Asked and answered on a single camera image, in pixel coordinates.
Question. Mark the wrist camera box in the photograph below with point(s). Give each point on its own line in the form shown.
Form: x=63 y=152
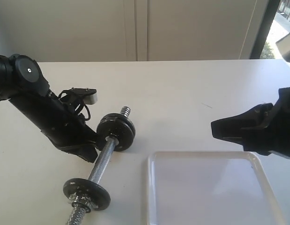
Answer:
x=89 y=96
x=283 y=46

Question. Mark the black weight plate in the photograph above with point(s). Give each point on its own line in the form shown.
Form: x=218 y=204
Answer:
x=123 y=137
x=112 y=121
x=97 y=194

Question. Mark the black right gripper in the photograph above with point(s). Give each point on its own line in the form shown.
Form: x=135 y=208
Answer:
x=266 y=127

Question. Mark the white cabinet doors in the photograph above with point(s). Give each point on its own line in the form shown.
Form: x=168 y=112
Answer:
x=131 y=30

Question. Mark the chrome star lock nut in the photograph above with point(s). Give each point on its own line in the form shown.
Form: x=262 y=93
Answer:
x=82 y=201

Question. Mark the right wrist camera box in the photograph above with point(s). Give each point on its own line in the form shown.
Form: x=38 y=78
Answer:
x=283 y=46

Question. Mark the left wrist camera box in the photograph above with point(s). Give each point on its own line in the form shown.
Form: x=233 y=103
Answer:
x=89 y=96

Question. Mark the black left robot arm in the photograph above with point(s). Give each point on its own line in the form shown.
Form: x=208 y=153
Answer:
x=22 y=84

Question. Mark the white plastic tray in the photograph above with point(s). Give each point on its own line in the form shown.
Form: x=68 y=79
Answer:
x=209 y=188

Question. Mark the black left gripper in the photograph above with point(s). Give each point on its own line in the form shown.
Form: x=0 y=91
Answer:
x=63 y=122

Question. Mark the chrome threaded dumbbell bar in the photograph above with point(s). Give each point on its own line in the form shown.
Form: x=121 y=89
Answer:
x=77 y=214

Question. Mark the black window frame post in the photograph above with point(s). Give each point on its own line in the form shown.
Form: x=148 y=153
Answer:
x=264 y=28

